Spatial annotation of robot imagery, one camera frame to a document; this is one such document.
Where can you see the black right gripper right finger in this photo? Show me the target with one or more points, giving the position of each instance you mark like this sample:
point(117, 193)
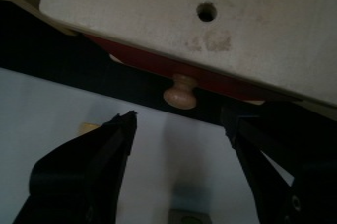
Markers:
point(258, 155)

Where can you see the white cutting board mat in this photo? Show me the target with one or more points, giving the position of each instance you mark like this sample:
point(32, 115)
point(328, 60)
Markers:
point(52, 103)

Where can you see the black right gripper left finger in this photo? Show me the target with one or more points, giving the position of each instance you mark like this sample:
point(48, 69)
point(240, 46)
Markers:
point(83, 175)

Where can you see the orange toy piece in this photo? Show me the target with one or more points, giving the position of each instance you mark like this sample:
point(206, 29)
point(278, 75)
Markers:
point(89, 128)

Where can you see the red drawer with wooden knob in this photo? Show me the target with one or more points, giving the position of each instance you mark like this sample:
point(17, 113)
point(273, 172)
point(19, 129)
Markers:
point(144, 58)

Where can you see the wooden drawer box housing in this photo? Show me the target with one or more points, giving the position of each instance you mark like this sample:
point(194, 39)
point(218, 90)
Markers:
point(174, 4)

